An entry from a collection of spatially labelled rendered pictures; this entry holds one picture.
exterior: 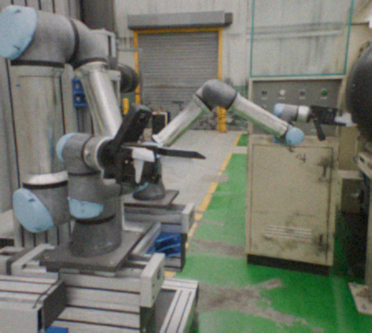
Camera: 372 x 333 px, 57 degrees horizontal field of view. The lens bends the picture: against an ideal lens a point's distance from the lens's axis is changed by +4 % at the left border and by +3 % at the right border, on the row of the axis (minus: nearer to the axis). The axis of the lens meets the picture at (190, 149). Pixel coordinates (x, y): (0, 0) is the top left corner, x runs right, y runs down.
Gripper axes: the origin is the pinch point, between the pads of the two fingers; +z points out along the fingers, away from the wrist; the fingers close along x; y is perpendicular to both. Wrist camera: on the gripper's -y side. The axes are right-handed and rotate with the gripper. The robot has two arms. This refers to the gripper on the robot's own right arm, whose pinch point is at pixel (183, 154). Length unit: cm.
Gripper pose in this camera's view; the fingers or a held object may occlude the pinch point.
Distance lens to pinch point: 60.3
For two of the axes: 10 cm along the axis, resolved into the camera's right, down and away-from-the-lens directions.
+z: 7.9, 1.0, -6.0
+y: -0.8, 9.9, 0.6
